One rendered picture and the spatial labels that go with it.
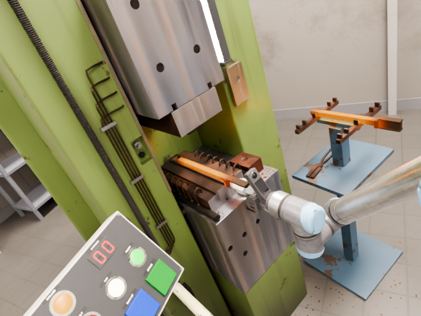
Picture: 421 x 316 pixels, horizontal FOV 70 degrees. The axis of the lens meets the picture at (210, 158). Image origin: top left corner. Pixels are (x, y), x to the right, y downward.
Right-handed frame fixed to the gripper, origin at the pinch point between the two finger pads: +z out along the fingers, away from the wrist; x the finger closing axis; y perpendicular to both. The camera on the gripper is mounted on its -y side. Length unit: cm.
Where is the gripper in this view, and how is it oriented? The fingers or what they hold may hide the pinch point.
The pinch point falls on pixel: (233, 180)
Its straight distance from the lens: 117.9
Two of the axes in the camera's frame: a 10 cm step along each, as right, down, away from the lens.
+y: 2.9, 8.1, 5.0
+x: 7.1, -5.4, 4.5
